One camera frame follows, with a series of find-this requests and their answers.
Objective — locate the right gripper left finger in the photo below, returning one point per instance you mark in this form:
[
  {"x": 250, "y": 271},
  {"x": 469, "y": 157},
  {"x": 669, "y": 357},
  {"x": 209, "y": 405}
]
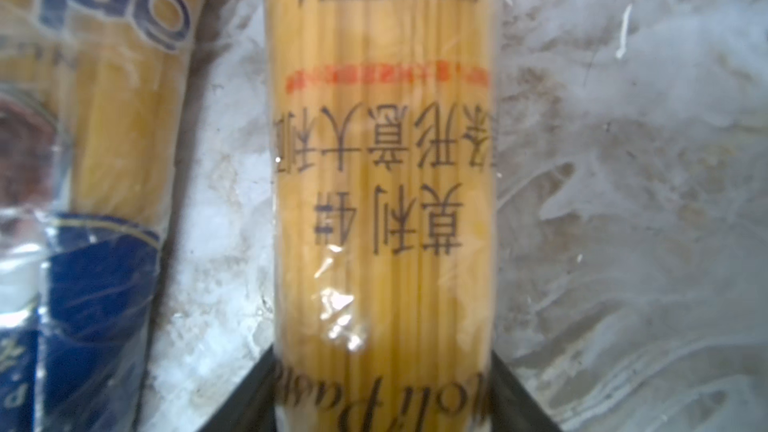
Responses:
[{"x": 251, "y": 406}]

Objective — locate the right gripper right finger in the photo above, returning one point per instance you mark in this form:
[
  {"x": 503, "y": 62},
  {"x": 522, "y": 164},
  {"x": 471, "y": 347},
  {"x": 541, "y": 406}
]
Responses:
[{"x": 513, "y": 409}]

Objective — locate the blue gold spaghetti bag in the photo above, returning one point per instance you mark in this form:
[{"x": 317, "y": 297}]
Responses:
[
  {"x": 91, "y": 98},
  {"x": 383, "y": 123}
]

